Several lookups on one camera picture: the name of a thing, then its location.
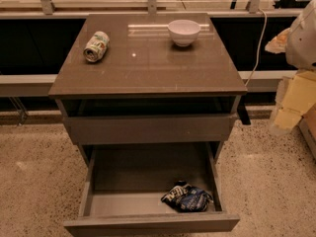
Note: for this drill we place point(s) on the open grey middle drawer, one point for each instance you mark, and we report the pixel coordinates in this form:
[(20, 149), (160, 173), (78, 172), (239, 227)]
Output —
[(125, 183)]

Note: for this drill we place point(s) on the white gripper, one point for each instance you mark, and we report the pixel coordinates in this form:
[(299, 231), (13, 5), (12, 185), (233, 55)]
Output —
[(302, 41)]

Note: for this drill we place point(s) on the metal railing frame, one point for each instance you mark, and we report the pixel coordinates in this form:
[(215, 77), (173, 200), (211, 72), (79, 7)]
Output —
[(151, 0)]

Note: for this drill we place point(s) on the white bowl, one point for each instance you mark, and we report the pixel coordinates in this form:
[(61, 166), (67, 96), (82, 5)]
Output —
[(183, 32)]

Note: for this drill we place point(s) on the green white soda can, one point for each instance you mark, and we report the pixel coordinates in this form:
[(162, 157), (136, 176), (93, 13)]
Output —
[(96, 47)]

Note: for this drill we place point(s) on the blue chip bag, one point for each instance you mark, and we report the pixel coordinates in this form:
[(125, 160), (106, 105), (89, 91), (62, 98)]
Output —
[(187, 198)]

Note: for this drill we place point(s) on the cardboard box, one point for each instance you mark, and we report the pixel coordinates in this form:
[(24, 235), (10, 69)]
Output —
[(308, 129)]

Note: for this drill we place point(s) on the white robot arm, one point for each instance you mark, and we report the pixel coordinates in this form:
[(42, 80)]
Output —
[(301, 47)]

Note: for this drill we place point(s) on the grey drawer cabinet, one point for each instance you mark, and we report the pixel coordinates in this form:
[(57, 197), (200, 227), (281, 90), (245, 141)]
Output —
[(143, 73)]

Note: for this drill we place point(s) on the closed grey top drawer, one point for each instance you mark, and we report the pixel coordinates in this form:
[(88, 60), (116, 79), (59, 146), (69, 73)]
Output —
[(149, 129)]

